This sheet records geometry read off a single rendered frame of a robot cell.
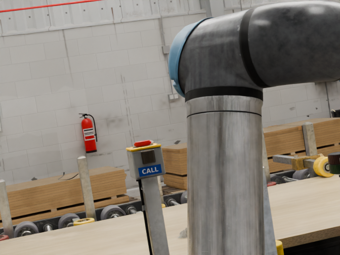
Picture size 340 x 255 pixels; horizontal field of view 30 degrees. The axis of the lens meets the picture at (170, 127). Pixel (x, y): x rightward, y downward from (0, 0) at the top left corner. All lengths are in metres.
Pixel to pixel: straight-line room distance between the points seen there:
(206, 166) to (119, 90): 7.89
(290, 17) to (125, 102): 7.94
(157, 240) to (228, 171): 0.61
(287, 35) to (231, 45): 0.08
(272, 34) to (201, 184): 0.23
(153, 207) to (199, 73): 0.60
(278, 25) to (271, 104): 8.75
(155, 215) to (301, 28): 0.71
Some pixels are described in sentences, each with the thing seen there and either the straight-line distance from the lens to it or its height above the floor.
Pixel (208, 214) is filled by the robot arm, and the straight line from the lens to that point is 0.88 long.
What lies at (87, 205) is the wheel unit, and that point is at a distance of 2.53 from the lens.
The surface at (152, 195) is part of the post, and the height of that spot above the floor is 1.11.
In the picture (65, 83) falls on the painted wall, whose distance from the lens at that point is 8.61.
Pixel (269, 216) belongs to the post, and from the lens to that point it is 1.54.
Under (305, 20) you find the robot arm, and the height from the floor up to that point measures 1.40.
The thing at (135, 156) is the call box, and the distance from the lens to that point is 1.41.
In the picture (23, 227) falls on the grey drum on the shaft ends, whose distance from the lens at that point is 2.93.
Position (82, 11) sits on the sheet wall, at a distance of 8.81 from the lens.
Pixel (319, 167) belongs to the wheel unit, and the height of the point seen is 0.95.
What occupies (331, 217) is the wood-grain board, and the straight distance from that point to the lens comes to 1.92.
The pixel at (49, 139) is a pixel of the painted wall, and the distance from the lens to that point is 8.55.
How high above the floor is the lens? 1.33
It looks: 3 degrees down
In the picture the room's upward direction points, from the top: 9 degrees counter-clockwise
